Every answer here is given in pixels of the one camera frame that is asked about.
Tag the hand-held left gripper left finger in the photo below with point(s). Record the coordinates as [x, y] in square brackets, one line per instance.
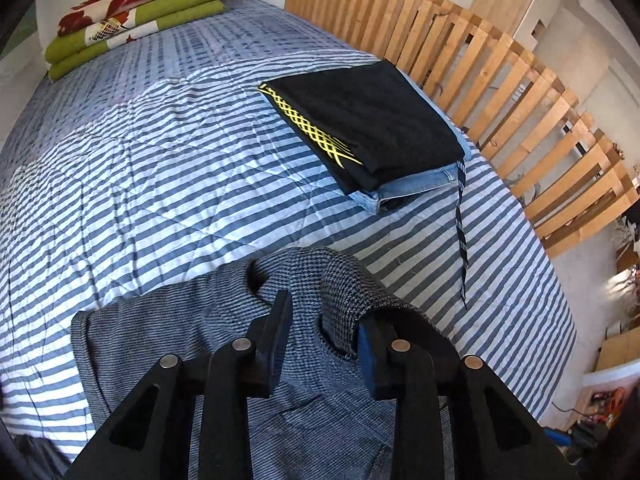
[277, 340]

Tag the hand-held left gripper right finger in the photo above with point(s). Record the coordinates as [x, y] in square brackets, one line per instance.
[367, 360]

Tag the grey houndstooth garment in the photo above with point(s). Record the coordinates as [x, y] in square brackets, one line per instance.
[320, 310]

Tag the folded blue jeans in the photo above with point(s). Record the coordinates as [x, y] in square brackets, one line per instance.
[415, 185]

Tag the blue white striped quilt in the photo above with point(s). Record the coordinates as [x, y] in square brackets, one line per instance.
[150, 160]

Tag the folded black garment yellow pattern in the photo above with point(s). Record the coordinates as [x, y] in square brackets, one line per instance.
[370, 115]

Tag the cardboard box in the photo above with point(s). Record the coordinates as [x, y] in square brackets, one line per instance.
[620, 350]

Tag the wooden slatted bed rail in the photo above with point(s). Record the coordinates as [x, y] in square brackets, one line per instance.
[500, 60]

